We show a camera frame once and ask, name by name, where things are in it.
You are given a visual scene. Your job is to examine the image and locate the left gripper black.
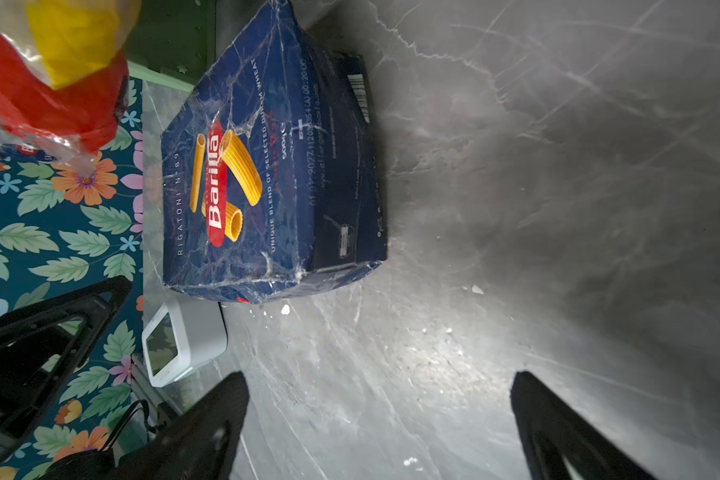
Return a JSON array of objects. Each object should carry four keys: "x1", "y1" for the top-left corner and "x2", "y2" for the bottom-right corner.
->
[{"x1": 0, "y1": 276, "x2": 132, "y2": 463}]

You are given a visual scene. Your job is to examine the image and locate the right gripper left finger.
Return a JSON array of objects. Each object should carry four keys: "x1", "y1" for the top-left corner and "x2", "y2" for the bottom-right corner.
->
[{"x1": 106, "y1": 372, "x2": 250, "y2": 480}]

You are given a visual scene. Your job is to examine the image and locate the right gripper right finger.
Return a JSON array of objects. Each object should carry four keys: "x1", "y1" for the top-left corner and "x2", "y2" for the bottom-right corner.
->
[{"x1": 510, "y1": 371, "x2": 653, "y2": 479}]

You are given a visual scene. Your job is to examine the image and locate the blue Barilla rigatoni box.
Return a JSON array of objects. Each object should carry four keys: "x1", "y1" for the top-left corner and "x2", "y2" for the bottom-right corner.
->
[{"x1": 161, "y1": 1, "x2": 387, "y2": 304}]

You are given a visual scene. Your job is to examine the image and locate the red-ended spaghetti bag white label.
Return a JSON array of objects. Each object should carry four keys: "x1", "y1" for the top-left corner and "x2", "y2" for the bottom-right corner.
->
[{"x1": 0, "y1": 1, "x2": 141, "y2": 175}]

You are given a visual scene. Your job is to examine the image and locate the green two-tier shelf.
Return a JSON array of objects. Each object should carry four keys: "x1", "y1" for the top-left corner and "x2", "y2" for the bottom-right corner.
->
[{"x1": 125, "y1": 0, "x2": 216, "y2": 92}]

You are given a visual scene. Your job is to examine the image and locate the white digital clock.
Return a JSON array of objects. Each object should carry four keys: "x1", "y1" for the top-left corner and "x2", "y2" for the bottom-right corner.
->
[{"x1": 142, "y1": 294, "x2": 228, "y2": 388}]

